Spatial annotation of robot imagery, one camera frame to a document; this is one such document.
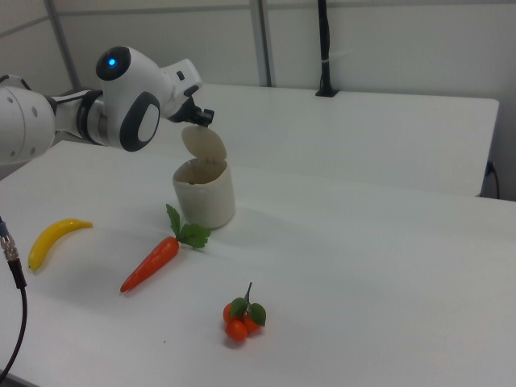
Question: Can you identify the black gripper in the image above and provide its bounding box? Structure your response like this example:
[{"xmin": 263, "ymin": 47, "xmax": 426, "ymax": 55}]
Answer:
[{"xmin": 168, "ymin": 86, "xmax": 214, "ymax": 129}]

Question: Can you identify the cream hinged bin lid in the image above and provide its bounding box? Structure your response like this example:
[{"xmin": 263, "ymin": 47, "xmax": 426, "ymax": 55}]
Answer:
[{"xmin": 181, "ymin": 125, "xmax": 227, "ymax": 164}]

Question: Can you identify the cream round garbage bin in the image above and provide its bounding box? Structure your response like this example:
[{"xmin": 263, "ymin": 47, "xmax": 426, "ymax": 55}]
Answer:
[{"xmin": 172, "ymin": 157, "xmax": 236, "ymax": 230}]

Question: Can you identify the white table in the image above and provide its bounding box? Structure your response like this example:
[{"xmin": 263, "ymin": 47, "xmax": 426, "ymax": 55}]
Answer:
[{"xmin": 152, "ymin": 83, "xmax": 500, "ymax": 198}]

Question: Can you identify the black pole with base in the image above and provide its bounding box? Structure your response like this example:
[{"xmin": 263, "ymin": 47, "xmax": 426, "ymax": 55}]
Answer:
[{"xmin": 314, "ymin": 0, "xmax": 340, "ymax": 98}]

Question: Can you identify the orange toy carrot with leaves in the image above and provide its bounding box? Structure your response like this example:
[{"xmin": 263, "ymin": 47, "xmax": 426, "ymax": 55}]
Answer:
[{"xmin": 119, "ymin": 203, "xmax": 212, "ymax": 293}]

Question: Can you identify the yellow toy banana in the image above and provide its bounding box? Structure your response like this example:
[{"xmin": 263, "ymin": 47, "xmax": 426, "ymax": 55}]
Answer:
[{"xmin": 27, "ymin": 218, "xmax": 94, "ymax": 273}]

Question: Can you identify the toy tangerine bunch with leaves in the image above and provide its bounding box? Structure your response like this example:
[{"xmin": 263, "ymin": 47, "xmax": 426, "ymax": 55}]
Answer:
[{"xmin": 223, "ymin": 281, "xmax": 268, "ymax": 343}]

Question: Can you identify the grey wall profile post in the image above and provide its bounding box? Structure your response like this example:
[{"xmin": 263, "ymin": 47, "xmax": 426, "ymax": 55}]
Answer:
[{"xmin": 248, "ymin": 0, "xmax": 277, "ymax": 88}]

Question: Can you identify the thin grey metal post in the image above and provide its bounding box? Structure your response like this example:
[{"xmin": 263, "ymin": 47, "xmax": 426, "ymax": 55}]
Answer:
[{"xmin": 47, "ymin": 0, "xmax": 81, "ymax": 94}]

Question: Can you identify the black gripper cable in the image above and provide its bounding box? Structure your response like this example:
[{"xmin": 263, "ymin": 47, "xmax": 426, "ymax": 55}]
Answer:
[{"xmin": 0, "ymin": 215, "xmax": 28, "ymax": 376}]

